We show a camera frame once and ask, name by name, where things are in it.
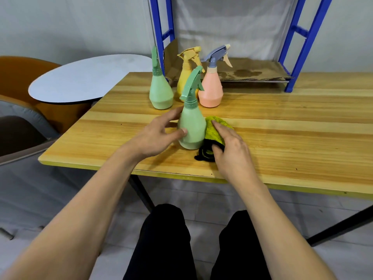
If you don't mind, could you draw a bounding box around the person's right hand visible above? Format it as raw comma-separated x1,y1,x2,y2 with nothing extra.
211,119,259,187

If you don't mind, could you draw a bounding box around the green spray bottle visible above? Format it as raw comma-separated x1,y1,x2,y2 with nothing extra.
149,45,174,110
178,65,207,150

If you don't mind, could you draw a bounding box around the brown chair with grey shell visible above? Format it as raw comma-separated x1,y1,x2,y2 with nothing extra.
0,115,123,241

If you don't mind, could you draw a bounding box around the person's left leg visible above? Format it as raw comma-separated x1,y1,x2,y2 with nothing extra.
122,204,197,280

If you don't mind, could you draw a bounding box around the blue metal shelf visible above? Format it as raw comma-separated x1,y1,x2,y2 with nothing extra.
148,0,334,93

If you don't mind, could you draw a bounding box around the person's left hand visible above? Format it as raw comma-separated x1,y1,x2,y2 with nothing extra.
122,105,188,162

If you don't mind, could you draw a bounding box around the white cloth backdrop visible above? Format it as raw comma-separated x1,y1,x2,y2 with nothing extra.
172,0,301,63

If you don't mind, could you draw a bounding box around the pink spray bottle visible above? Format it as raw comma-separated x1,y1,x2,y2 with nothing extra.
198,44,233,108

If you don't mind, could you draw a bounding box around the person's right leg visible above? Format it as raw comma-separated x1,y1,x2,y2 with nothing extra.
209,210,273,280

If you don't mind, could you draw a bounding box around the black metal table leg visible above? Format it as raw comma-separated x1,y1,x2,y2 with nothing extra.
306,205,373,247
128,175,155,213

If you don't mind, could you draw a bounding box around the yellow spray bottle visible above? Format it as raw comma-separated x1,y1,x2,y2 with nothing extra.
176,46,204,102

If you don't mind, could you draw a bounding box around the stained brown cardboard sheet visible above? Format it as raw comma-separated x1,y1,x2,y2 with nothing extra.
164,39,293,84

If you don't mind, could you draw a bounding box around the orange chair with grey shell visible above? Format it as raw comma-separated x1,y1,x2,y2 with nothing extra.
0,56,92,135

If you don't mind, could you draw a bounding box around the person's leg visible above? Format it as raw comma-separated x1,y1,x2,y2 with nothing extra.
209,210,273,280
122,204,197,280

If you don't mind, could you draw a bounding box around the person's right forearm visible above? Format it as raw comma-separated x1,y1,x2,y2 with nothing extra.
232,177,337,280

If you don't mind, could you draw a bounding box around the round white side table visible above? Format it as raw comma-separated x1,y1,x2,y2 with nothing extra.
28,54,153,104

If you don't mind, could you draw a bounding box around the green and black cloth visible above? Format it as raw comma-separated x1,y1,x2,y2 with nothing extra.
194,115,235,163

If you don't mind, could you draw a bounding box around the person's left forearm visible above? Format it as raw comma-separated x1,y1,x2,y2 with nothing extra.
0,145,141,280

